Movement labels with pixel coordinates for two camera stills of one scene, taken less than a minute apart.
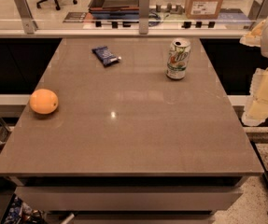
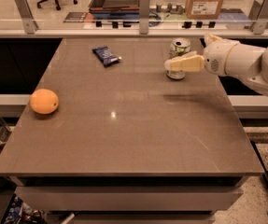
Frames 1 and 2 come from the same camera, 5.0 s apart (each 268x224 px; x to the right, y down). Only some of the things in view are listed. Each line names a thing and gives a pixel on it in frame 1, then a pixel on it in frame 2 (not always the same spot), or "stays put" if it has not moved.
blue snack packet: x=105 y=55 stays put
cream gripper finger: x=254 y=37 → x=210 y=37
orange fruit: x=43 y=101 stays put
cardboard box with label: x=204 y=1 stays put
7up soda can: x=177 y=59 stays put
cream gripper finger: x=267 y=92 → x=189 y=63
